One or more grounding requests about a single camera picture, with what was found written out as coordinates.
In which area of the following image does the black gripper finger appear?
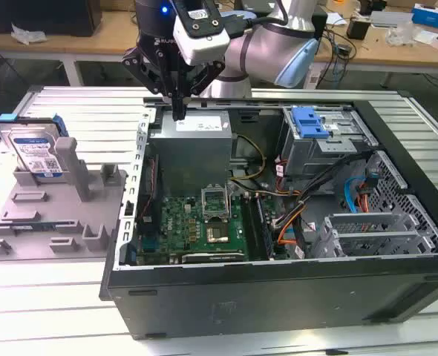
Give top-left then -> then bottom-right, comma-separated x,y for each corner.
179,60 -> 226,121
121,47 -> 180,122

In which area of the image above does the hard disk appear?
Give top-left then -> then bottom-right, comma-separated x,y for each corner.
0,111 -> 70,179

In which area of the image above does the blue wire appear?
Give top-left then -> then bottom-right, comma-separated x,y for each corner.
343,177 -> 367,213

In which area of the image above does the orange power wire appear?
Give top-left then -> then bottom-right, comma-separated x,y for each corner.
355,174 -> 379,213

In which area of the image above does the wooden desk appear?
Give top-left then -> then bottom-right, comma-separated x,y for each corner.
0,7 -> 438,88

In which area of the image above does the grey power supply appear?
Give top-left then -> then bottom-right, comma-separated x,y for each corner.
150,111 -> 237,197

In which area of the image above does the blue plastic drive latch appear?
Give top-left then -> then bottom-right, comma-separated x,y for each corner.
292,106 -> 332,139

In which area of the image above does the black computer tower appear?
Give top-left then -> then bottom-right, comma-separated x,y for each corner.
0,0 -> 103,38

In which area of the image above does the white crumpled plastic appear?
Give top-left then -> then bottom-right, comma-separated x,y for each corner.
10,22 -> 48,46

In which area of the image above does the metal socket cover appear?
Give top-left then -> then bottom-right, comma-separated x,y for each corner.
201,183 -> 230,223

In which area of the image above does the thin locking lever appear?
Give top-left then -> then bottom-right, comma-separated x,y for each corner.
227,184 -> 235,223

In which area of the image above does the grey metal drive cage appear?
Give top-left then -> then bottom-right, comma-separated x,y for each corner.
280,105 -> 378,179

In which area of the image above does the green motherboard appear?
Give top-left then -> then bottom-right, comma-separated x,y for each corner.
140,194 -> 279,266

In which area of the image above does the CPU socket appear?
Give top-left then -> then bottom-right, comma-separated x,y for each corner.
206,221 -> 230,245

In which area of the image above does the small black box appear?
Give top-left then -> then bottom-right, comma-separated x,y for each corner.
347,18 -> 372,41

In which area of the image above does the grey parts rack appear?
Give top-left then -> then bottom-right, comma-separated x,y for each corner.
0,136 -> 129,260

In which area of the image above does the grey flat box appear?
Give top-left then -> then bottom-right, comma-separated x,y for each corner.
369,10 -> 413,27

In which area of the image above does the black PC case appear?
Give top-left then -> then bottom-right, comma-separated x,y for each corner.
99,96 -> 438,340

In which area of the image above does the blue cardboard box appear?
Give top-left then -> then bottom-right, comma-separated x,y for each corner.
411,2 -> 438,31

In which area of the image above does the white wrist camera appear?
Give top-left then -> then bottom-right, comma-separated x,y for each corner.
172,0 -> 231,67

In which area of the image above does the black camera cable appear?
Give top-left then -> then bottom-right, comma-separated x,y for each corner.
226,0 -> 290,38

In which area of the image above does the yellow power wire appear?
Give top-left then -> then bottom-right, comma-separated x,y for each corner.
229,133 -> 269,183

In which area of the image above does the red black twisted wire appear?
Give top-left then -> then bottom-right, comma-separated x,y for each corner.
143,158 -> 157,224

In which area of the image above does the black sleeved wire bundle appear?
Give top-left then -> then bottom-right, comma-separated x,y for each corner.
274,150 -> 374,231

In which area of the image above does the thin orange wire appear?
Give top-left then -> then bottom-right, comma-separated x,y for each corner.
276,200 -> 309,248

